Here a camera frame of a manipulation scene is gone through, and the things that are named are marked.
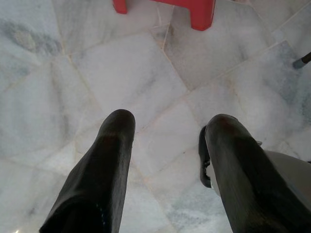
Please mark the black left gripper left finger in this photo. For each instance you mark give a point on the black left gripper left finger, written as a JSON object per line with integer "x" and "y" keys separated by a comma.
{"x": 102, "y": 174}

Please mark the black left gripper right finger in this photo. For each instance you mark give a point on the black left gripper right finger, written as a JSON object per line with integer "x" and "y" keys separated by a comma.
{"x": 243, "y": 174}

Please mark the grey robot left leg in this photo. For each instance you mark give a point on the grey robot left leg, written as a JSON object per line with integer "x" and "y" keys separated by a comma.
{"x": 289, "y": 167}

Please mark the dark furniture leg grey cap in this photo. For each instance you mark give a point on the dark furniture leg grey cap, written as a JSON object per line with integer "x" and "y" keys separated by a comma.
{"x": 301, "y": 61}

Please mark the red plastic stool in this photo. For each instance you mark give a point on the red plastic stool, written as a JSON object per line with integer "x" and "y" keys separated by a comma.
{"x": 199, "y": 12}

